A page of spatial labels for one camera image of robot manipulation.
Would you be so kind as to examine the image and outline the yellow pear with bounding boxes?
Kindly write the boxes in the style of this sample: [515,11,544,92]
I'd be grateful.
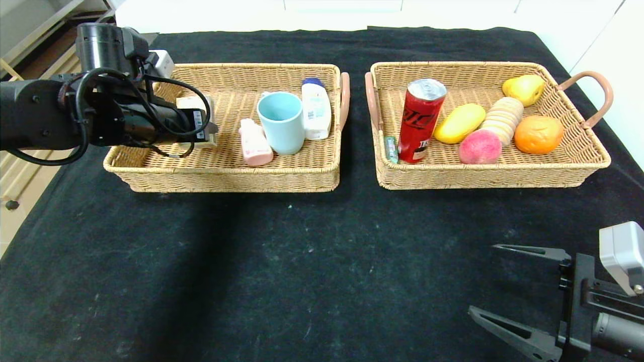
[501,75,545,108]

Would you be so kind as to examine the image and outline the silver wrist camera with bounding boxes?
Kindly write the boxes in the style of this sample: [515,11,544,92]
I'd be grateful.
[599,221,644,297]
[148,49,175,79]

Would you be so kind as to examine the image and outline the wicker basket holding lotion bottle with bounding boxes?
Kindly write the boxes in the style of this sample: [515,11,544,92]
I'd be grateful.
[103,63,351,194]

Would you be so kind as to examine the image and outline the pink plastic bottle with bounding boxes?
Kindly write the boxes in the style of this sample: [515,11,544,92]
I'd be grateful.
[239,118,274,167]

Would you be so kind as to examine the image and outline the yellow mango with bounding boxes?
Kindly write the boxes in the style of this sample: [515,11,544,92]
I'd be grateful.
[434,103,487,145]

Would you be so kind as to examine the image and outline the playing card box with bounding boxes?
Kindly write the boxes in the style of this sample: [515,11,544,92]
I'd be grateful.
[175,96,218,149]

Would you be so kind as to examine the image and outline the wicker basket holding food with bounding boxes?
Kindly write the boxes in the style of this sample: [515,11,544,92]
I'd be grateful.
[364,61,613,191]

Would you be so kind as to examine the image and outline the grey metal shelf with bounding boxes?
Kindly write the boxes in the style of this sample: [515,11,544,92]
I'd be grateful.
[0,0,117,66]

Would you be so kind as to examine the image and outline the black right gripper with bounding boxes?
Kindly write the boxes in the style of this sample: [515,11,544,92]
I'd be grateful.
[468,243,644,362]

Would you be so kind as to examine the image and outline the white lotion bottle blue cap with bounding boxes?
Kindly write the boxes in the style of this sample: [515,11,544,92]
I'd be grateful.
[301,78,333,140]

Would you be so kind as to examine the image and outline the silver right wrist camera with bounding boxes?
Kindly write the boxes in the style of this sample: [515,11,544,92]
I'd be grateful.
[599,221,644,297]

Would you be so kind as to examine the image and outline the light blue plastic mug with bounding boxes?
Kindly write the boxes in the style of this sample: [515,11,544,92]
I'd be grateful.
[258,92,305,156]

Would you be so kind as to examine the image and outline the orange fruit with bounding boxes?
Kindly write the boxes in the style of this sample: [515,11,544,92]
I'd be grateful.
[514,115,565,154]

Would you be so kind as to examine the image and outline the white cabinet doors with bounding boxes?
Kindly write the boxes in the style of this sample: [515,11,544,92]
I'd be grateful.
[513,0,644,171]

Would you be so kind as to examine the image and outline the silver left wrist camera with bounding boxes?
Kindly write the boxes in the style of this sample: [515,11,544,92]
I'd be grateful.
[148,49,175,79]

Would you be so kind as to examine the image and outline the red cola can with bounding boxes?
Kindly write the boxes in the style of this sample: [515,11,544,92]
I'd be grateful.
[397,78,447,164]

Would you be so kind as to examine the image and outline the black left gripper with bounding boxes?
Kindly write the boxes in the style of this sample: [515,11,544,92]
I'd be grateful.
[157,108,219,142]

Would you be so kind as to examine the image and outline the white low cabinet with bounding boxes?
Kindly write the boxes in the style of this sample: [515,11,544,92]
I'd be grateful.
[115,0,539,36]

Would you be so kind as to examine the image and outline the pink peach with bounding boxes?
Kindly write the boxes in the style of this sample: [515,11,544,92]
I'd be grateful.
[458,130,502,165]

